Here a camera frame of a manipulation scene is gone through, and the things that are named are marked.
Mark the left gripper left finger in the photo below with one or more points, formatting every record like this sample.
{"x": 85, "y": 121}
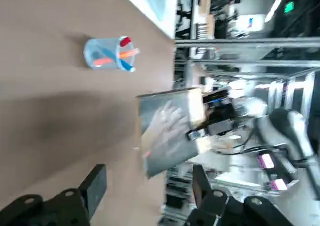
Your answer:
{"x": 62, "y": 208}

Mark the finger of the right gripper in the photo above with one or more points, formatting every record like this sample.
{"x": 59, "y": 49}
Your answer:
{"x": 197, "y": 134}
{"x": 216, "y": 98}

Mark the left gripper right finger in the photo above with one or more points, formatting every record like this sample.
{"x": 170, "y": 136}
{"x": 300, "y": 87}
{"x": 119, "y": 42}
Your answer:
{"x": 217, "y": 211}

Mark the grey picture cover book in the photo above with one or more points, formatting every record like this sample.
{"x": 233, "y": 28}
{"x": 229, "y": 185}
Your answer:
{"x": 165, "y": 125}

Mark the orange marker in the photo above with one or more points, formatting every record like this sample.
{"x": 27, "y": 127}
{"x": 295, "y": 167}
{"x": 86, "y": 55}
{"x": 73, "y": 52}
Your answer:
{"x": 128, "y": 53}

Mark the red marker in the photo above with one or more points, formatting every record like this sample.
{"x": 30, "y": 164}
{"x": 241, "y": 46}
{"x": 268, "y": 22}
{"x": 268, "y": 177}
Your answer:
{"x": 125, "y": 41}

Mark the blue marker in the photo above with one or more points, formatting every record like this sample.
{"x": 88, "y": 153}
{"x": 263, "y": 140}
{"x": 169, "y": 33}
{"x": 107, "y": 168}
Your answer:
{"x": 110, "y": 54}

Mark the clear blue pen cup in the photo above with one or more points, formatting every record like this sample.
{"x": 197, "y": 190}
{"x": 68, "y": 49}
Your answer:
{"x": 96, "y": 48}

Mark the aluminium frame post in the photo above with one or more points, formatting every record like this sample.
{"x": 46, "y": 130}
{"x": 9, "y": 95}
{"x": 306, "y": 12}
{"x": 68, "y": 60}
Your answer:
{"x": 250, "y": 43}

